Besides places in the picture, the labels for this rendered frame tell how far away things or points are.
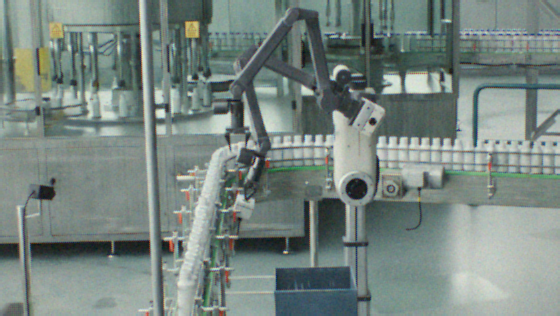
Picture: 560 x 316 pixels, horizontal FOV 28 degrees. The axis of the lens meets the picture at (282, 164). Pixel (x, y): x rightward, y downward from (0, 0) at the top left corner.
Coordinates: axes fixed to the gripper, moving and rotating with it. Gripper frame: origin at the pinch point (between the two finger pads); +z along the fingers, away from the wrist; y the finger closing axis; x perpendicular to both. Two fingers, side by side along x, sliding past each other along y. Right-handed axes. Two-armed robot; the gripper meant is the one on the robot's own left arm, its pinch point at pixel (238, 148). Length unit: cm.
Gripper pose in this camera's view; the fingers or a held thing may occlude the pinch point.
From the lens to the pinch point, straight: 464.5
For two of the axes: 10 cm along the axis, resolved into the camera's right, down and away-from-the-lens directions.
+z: 0.1, 9.8, 1.9
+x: 0.0, -1.9, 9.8
